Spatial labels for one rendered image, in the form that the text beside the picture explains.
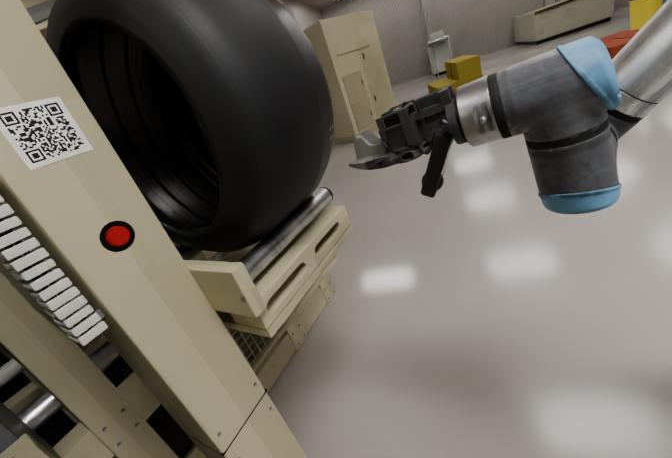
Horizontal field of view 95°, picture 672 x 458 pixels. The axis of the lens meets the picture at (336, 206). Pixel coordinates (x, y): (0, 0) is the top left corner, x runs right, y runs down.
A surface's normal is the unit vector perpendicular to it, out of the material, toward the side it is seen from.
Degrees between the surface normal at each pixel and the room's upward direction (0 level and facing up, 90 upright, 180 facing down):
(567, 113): 90
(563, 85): 77
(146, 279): 90
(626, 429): 0
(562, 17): 90
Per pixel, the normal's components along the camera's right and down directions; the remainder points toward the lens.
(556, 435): -0.32, -0.87
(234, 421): 0.83, -0.07
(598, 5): -0.22, 0.45
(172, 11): 0.08, -0.07
